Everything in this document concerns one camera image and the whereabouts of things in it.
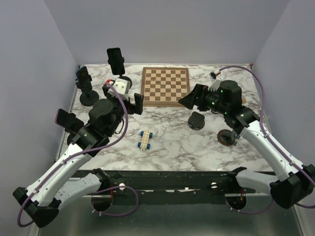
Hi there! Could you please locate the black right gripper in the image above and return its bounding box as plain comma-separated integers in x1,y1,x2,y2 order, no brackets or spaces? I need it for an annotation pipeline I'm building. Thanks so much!
178,83,229,115

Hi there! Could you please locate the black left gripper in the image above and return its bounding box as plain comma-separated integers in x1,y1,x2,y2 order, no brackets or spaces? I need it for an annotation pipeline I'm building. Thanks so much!
102,87,144,136

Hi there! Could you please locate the pink phone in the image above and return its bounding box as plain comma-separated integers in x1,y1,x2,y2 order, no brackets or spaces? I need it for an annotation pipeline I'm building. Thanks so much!
55,109,84,133

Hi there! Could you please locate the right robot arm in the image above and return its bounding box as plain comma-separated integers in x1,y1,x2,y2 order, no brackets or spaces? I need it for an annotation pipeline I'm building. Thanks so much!
179,80,315,209

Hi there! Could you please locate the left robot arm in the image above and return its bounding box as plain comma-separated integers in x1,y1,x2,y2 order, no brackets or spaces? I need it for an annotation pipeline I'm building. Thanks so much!
13,83,144,228

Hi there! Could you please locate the black round phone stand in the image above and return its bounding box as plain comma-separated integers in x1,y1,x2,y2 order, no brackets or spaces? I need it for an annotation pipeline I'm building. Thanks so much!
107,56,133,89

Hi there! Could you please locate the black stand with blue phone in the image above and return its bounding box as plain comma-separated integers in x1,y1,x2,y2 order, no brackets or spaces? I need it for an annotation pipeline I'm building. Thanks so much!
76,75,99,107

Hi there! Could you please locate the black phone on stand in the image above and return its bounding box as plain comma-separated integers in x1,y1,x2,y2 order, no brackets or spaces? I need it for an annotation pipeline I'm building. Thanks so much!
106,47,125,76

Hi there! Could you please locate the blue phone on stand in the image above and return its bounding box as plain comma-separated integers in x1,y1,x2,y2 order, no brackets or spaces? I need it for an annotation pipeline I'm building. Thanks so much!
75,66,92,90

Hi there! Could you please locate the brown base phone stand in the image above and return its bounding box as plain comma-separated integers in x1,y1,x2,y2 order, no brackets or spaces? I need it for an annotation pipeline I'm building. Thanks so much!
217,129,240,146

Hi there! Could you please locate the wooden chessboard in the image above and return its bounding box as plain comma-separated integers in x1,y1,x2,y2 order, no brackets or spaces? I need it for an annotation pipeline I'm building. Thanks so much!
141,67,190,107

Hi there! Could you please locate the blue white toy block car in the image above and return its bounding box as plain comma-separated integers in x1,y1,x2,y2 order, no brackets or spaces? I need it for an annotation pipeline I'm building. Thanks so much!
137,130,153,151

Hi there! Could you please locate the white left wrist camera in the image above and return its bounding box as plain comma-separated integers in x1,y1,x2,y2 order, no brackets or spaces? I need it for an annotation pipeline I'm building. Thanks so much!
107,78,131,100

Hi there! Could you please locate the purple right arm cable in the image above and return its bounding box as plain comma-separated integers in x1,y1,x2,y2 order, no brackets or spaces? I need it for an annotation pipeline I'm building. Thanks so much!
216,65,315,214

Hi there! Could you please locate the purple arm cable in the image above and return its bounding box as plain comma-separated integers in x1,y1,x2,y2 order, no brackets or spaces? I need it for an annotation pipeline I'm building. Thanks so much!
216,65,315,214
17,82,140,227

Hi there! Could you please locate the black mounting rail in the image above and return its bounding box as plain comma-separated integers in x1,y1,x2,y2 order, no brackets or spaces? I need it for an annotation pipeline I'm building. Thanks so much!
51,169,274,205

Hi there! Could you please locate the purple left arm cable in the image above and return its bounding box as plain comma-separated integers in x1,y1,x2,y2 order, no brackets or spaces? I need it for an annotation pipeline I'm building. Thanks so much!
17,82,140,227

